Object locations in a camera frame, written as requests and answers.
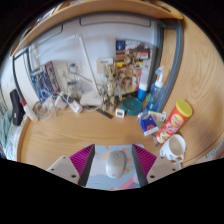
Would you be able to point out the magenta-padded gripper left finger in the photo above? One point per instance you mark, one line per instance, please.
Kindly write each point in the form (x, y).
(74, 163)

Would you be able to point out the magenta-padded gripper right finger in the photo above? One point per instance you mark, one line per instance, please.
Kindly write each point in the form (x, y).
(150, 164)

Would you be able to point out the grey and white computer mouse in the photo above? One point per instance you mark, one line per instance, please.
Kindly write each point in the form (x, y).
(115, 164)

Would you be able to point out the grey-blue printed mouse pad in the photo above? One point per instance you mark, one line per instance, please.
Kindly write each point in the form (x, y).
(98, 166)

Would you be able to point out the white mug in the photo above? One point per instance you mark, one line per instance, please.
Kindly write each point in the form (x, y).
(175, 146)

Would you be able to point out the blue snack packet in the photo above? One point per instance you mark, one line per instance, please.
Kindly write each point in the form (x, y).
(148, 124)

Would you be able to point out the red yellow-lidded chip can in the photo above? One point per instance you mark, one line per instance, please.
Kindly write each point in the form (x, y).
(173, 123)

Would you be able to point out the white power strip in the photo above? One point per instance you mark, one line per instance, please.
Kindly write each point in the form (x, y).
(74, 105)

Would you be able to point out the small white clock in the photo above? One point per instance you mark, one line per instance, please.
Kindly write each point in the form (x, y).
(120, 113)

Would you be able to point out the teal round tin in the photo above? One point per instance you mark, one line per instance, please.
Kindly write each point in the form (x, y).
(132, 106)

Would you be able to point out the white desk lamp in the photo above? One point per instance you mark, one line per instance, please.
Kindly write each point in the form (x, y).
(91, 100)

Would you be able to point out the white red-pump lotion bottle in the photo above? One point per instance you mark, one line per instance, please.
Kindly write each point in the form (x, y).
(30, 112)

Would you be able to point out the blue spray bottle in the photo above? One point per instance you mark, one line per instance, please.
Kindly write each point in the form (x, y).
(155, 93)

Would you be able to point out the plaid bedding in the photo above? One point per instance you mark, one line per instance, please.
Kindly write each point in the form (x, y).
(8, 136)

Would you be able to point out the white blue-capped bottle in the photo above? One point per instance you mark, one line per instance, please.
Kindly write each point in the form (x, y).
(143, 86)

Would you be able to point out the black bag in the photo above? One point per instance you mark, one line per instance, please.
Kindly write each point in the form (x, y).
(16, 108)

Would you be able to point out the tan wooden figurine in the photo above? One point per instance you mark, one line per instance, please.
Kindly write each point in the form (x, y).
(110, 85)

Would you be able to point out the robot model kit box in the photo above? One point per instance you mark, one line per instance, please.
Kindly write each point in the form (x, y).
(43, 81)

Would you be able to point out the colourful printed box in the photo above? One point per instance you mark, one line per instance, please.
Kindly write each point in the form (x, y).
(133, 55)

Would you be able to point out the wooden wall shelf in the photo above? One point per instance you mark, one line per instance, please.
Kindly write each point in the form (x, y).
(100, 10)

